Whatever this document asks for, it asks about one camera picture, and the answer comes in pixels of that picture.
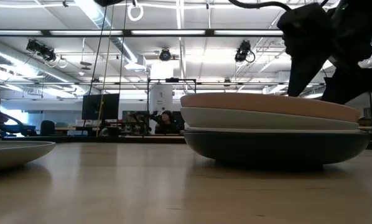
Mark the white pillar with sign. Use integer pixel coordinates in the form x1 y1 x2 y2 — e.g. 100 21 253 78
149 62 174 135

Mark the person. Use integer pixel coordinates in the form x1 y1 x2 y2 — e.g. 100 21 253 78
154 110 186 135

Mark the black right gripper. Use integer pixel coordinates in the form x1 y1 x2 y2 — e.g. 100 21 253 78
277 2 372 106

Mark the pink plastic plate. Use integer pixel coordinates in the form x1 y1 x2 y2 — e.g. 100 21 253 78
180 92 361 123

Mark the large grey plastic plate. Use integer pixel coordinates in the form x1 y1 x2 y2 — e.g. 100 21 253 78
0 141 57 173

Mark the yellow hanging cable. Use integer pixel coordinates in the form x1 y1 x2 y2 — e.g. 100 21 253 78
95 0 115 137

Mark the black overhead light bar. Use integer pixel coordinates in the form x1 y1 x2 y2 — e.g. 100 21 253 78
0 29 286 39

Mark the black computer monitor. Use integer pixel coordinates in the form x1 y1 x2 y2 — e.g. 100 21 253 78
81 93 121 121

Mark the white looped cable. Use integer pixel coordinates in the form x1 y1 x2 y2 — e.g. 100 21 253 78
127 2 144 22

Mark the light blue plastic plate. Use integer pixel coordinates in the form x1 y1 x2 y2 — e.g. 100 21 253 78
180 106 360 131

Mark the black hanging cable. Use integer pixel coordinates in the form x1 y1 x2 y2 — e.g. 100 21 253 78
81 5 108 133

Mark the black background rig frame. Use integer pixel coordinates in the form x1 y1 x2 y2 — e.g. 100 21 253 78
146 77 197 138

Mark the black aluminium table frame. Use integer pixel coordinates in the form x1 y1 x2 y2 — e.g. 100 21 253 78
0 134 372 152

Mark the black office chair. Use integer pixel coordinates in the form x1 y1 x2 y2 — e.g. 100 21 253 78
39 120 56 136

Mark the dark grey plastic plate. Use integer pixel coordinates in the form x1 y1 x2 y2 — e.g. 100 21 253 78
184 129 371 166

